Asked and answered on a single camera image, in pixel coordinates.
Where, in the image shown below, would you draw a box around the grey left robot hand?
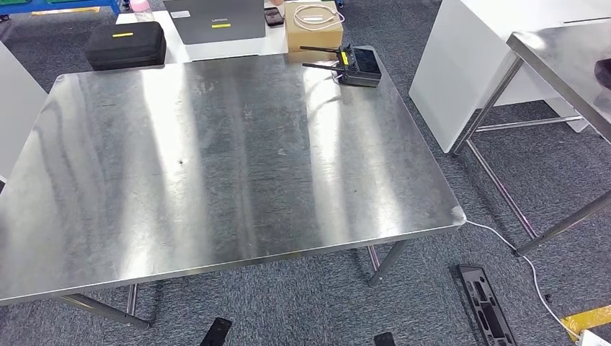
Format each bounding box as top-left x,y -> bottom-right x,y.
199,317 -> 233,346

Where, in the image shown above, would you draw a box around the black plastic plate part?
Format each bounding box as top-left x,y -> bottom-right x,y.
455,264 -> 519,346

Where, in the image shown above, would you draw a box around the stainless steel workbench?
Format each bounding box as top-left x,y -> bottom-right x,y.
0,45 -> 468,330

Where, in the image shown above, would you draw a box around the black car part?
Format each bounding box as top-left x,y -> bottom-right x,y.
594,57 -> 611,92

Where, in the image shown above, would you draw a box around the yellow floor tape square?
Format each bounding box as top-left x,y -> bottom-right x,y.
561,305 -> 611,342

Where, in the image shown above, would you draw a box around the white power strip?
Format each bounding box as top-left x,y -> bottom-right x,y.
577,329 -> 611,346

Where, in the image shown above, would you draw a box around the white cabinet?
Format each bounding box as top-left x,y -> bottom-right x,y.
409,0 -> 611,154

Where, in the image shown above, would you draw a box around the black remote controller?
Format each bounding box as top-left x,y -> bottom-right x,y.
299,43 -> 383,89

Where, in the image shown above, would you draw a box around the black zip case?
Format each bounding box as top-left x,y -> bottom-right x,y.
84,21 -> 168,72

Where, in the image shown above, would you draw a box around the grey laptop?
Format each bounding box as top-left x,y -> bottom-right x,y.
162,0 -> 267,46

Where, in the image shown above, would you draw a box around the cardboard box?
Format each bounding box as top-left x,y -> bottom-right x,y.
284,0 -> 344,54

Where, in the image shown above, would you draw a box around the black smartphone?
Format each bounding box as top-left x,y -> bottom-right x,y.
264,6 -> 285,28

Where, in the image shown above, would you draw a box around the stainless steel table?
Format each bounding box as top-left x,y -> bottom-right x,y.
450,19 -> 611,259

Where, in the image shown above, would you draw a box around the yellow tape strip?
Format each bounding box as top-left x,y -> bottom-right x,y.
30,6 -> 101,16

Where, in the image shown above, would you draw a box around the blue metal cart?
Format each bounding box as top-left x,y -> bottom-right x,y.
0,0 -> 121,15

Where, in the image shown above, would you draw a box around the white floor cable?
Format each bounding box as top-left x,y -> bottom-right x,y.
465,219 -> 582,342

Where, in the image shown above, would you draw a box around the white coiled cable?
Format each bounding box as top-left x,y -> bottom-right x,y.
292,4 -> 346,32

